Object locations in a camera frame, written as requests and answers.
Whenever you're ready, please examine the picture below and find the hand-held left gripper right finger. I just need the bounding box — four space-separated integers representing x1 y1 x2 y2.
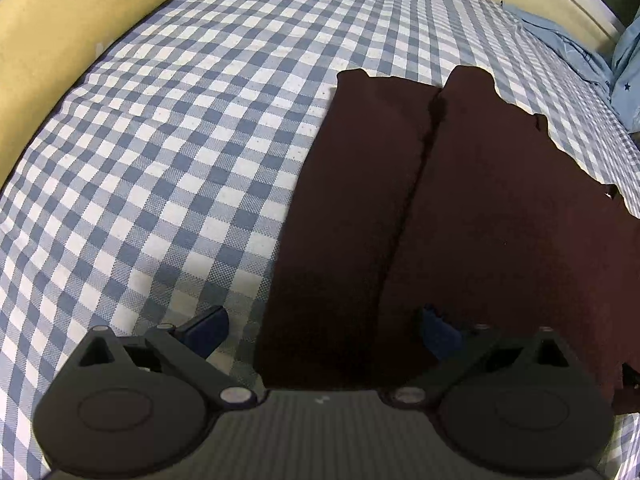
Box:
389 306 582 408

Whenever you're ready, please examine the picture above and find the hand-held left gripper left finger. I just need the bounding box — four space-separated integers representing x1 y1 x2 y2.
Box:
67 305 260 408

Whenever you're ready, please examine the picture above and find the dark maroon printed sweatshirt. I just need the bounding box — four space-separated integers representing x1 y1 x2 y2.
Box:
254 64 640 413

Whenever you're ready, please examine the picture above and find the blue white checked bedsheet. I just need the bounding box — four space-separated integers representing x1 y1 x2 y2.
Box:
0 0 640 480

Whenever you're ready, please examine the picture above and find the blue star print curtain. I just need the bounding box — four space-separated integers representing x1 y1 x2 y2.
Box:
500 0 640 133

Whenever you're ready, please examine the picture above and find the yellow avocado print bolster pillow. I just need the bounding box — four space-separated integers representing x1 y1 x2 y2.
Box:
0 0 236 188

